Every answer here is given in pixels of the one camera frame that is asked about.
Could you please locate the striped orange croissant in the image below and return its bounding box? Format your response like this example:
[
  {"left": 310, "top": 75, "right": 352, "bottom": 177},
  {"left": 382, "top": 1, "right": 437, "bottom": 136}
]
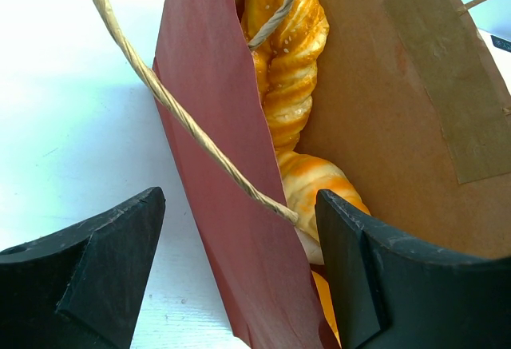
[{"left": 276, "top": 150, "right": 370, "bottom": 241}]

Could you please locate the brown red paper bag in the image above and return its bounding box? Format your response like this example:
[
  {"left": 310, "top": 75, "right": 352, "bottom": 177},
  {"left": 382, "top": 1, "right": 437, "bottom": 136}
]
[{"left": 85, "top": 0, "right": 511, "bottom": 349}]

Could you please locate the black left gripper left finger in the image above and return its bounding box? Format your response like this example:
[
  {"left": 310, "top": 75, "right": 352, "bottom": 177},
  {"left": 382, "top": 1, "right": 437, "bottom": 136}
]
[{"left": 1, "top": 187, "right": 165, "bottom": 348}]

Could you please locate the long twisted glazed bread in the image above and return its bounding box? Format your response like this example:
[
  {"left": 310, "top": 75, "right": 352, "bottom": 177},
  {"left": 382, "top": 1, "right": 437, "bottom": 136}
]
[{"left": 241, "top": 0, "right": 329, "bottom": 151}]

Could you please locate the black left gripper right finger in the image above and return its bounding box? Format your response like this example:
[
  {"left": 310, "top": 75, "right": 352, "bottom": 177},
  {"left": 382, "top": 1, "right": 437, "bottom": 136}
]
[{"left": 315, "top": 189, "right": 510, "bottom": 348}]

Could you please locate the white toasted oval loaf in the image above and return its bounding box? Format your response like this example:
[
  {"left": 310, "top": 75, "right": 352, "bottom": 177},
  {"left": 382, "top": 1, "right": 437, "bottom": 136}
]
[{"left": 295, "top": 228, "right": 341, "bottom": 347}]

